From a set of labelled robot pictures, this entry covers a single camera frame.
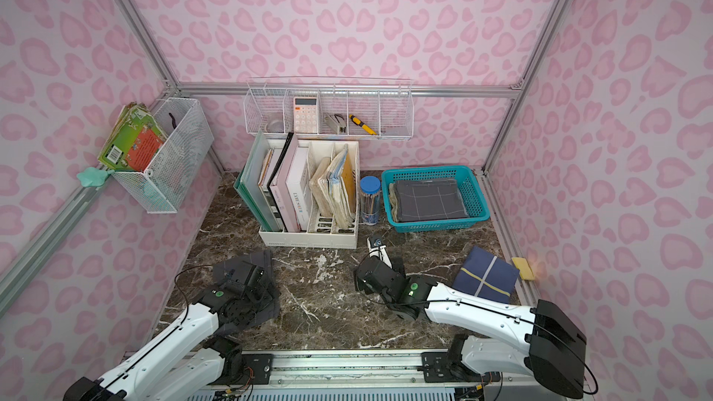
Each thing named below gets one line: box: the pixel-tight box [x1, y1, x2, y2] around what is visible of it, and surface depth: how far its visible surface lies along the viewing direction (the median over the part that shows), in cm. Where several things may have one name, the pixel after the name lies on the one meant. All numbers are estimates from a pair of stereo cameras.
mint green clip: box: [77, 166, 115, 187], surface depth 64 cm
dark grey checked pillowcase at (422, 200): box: [393, 178, 470, 223], surface depth 105 cm
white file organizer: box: [258, 139, 362, 249], surface depth 95 cm
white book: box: [285, 146, 311, 232], surface depth 88 cm
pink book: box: [270, 132, 301, 233], surface depth 84 cm
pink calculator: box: [293, 96, 319, 134], surface depth 97 cm
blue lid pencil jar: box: [359, 175, 382, 227], surface depth 97 cm
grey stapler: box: [323, 112, 347, 135], surface depth 100 cm
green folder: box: [233, 129, 281, 233], surface depth 83 cm
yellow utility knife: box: [348, 114, 378, 136], surface depth 100 cm
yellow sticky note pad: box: [511, 257, 535, 281], surface depth 96 cm
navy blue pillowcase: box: [452, 245, 520, 304], surface depth 92 cm
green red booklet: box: [98, 102, 169, 172], surface depth 73 cm
